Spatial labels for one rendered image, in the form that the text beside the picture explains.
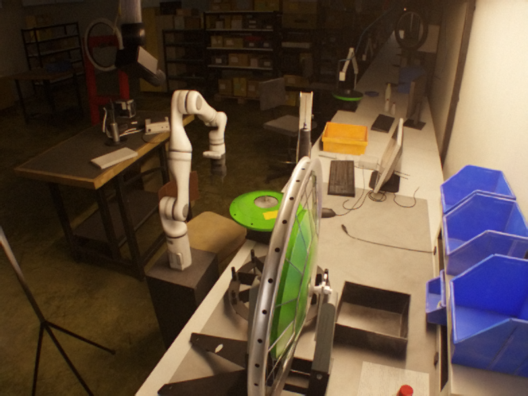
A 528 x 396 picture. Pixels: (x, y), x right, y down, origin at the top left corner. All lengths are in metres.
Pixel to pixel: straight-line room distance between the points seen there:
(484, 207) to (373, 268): 0.55
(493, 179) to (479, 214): 0.24
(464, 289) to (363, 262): 0.66
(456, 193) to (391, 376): 0.68
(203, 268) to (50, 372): 1.36
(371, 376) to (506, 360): 0.45
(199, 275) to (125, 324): 1.15
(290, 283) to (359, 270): 0.90
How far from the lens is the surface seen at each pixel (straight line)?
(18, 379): 2.60
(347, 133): 2.79
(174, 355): 1.19
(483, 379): 0.87
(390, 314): 1.33
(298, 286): 0.62
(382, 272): 1.50
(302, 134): 1.23
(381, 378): 1.16
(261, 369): 0.54
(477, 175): 1.38
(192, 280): 1.51
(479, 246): 1.02
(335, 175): 2.13
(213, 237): 2.12
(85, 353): 2.52
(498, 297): 0.99
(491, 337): 0.80
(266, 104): 3.86
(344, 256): 1.54
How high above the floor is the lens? 1.87
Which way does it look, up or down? 30 degrees down
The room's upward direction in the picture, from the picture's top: straight up
